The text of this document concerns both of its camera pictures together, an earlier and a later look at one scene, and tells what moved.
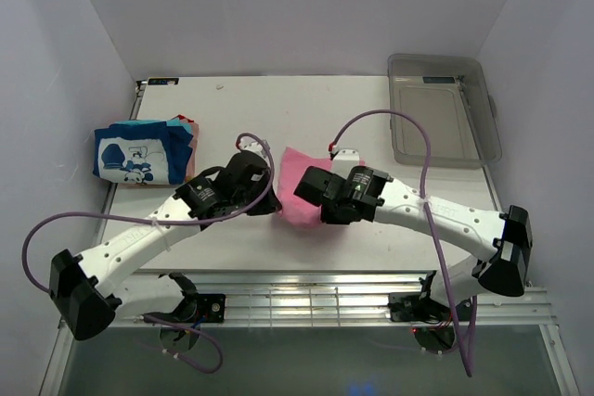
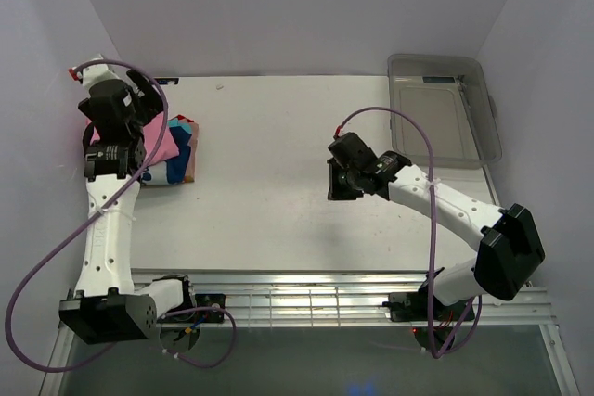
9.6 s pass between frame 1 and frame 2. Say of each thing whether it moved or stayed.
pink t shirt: moved
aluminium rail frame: stayed
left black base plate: stayed
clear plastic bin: stayed
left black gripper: moved
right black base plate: stayed
